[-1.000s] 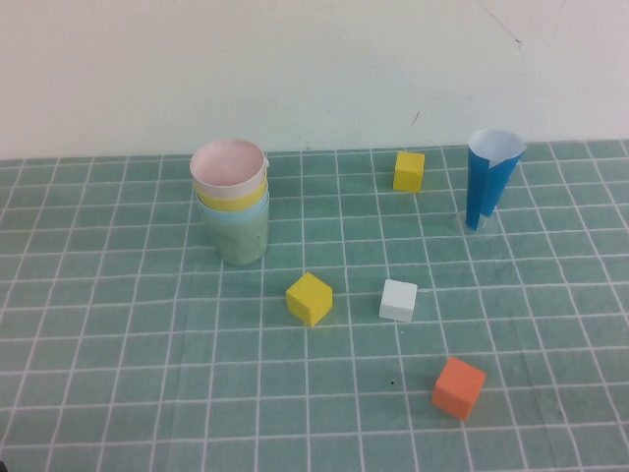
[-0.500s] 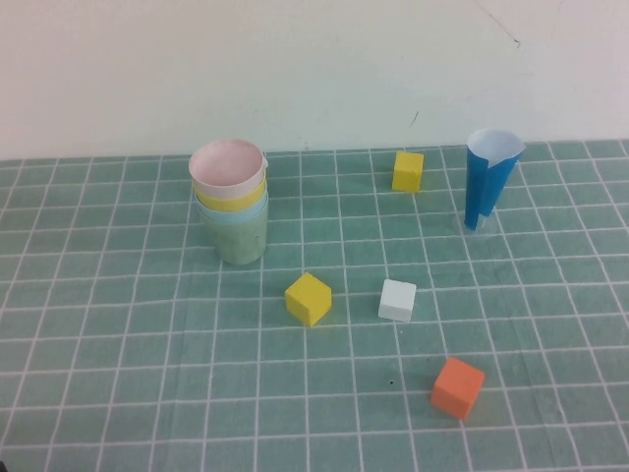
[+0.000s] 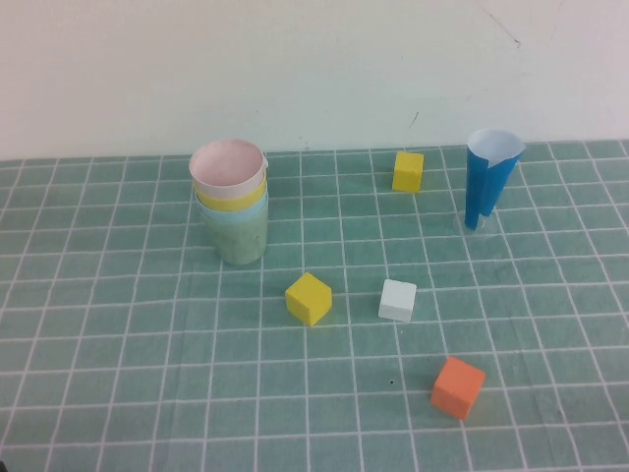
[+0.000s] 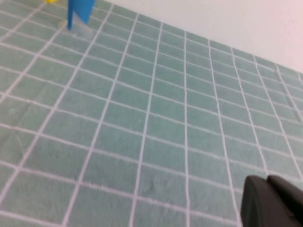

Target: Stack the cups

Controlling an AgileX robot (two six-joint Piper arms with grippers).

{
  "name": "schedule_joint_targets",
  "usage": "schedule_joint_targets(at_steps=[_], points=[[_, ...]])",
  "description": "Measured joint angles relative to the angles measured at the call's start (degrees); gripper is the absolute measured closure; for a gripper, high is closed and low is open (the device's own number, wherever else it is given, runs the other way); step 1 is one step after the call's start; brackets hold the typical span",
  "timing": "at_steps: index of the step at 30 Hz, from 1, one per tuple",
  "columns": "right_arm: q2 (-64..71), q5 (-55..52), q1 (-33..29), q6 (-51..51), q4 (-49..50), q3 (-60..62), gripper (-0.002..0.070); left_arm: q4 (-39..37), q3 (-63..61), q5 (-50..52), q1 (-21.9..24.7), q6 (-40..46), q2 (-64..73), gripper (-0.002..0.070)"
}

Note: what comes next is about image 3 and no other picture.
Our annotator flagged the orange foam cube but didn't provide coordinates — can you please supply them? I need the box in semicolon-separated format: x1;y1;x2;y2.
430;356;487;422

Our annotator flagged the green checked tablecloth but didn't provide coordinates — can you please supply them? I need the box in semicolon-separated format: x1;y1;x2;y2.
0;140;629;472

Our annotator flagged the blue paper cone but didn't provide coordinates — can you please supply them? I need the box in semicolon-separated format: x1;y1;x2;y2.
454;128;528;237

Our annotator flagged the light blue plastic cup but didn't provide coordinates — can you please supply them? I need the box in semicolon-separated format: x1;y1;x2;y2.
198;189;270;225

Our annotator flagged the yellow foam cube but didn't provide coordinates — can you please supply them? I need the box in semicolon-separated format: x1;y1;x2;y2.
391;150;426;193
284;271;334;327

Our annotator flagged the yellow plastic cup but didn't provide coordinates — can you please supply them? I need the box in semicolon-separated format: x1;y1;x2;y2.
194;174;269;213

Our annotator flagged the pale green plastic cup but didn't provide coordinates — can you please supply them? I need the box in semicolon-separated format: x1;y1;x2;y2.
203;201;270;266

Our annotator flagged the white foam cube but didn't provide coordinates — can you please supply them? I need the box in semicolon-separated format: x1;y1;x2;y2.
377;278;419;325

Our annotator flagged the pink plastic cup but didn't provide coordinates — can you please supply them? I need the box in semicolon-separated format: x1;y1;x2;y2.
189;138;269;201

